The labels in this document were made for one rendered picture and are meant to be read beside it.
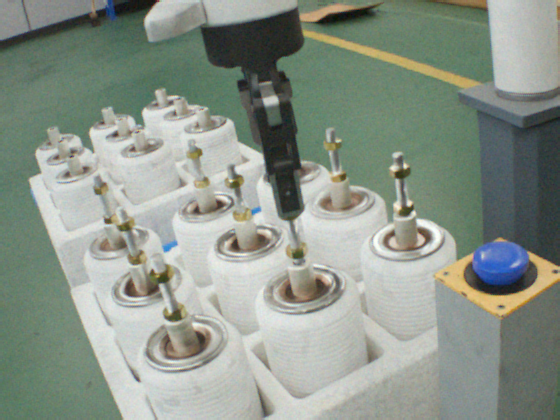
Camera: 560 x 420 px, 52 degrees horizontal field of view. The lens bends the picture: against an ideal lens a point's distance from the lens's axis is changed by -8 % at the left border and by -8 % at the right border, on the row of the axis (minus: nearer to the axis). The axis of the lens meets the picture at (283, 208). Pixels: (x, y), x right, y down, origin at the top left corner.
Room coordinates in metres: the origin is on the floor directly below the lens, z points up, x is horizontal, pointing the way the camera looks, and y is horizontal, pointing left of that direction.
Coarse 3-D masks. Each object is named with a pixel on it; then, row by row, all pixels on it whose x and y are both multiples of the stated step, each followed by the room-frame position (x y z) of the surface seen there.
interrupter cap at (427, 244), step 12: (384, 228) 0.54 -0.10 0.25; (420, 228) 0.53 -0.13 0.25; (432, 228) 0.52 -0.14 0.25; (372, 240) 0.52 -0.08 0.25; (384, 240) 0.52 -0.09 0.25; (420, 240) 0.51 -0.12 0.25; (432, 240) 0.50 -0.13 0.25; (444, 240) 0.50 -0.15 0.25; (372, 252) 0.51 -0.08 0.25; (384, 252) 0.50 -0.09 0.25; (396, 252) 0.49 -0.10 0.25; (408, 252) 0.49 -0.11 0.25; (420, 252) 0.48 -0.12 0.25; (432, 252) 0.48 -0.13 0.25
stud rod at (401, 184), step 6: (396, 156) 0.51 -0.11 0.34; (402, 156) 0.51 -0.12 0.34; (396, 162) 0.51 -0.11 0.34; (402, 162) 0.51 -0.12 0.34; (396, 168) 0.51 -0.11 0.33; (402, 168) 0.51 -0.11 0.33; (396, 180) 0.51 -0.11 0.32; (402, 180) 0.51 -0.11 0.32; (396, 186) 0.51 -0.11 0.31; (402, 186) 0.51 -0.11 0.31; (402, 192) 0.51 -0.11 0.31; (402, 198) 0.51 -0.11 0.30; (402, 204) 0.51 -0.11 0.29
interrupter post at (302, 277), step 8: (288, 264) 0.47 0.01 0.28; (304, 264) 0.46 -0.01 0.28; (312, 264) 0.46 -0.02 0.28; (288, 272) 0.47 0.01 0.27; (296, 272) 0.46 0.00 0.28; (304, 272) 0.46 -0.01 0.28; (312, 272) 0.46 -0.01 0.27; (296, 280) 0.46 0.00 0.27; (304, 280) 0.46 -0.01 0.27; (312, 280) 0.46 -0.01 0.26; (296, 288) 0.46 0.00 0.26; (304, 288) 0.46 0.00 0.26; (312, 288) 0.46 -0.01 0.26; (304, 296) 0.46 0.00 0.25
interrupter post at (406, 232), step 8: (400, 216) 0.51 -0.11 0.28; (408, 216) 0.51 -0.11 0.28; (400, 224) 0.50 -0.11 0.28; (408, 224) 0.50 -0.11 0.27; (416, 224) 0.51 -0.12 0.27; (400, 232) 0.51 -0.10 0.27; (408, 232) 0.50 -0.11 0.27; (416, 232) 0.51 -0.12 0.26; (400, 240) 0.51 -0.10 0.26; (408, 240) 0.50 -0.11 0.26; (416, 240) 0.51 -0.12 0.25
